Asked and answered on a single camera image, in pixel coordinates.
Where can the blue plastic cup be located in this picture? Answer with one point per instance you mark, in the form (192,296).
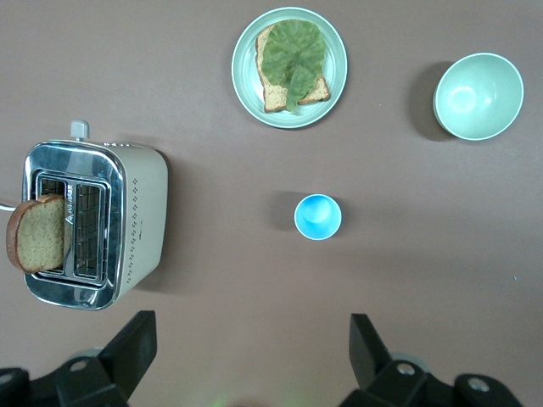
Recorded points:
(318,216)

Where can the toasted square bread slice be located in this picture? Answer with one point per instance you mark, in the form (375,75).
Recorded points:
(275,97)

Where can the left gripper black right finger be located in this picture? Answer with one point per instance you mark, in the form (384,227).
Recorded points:
(369,352)

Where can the pale green bowl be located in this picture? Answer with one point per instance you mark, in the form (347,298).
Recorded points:
(479,95)

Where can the cream and chrome toaster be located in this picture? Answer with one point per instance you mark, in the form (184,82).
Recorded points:
(140,212)

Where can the bread slice with brown crust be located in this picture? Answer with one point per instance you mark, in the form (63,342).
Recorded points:
(40,237)

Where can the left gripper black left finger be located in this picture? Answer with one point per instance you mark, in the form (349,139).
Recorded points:
(131,352)

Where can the brown table cover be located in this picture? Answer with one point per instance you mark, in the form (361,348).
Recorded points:
(237,275)

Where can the pale green round plate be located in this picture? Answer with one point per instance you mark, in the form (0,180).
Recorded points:
(246,72)

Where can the green lettuce leaf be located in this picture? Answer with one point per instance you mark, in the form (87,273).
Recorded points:
(292,51)

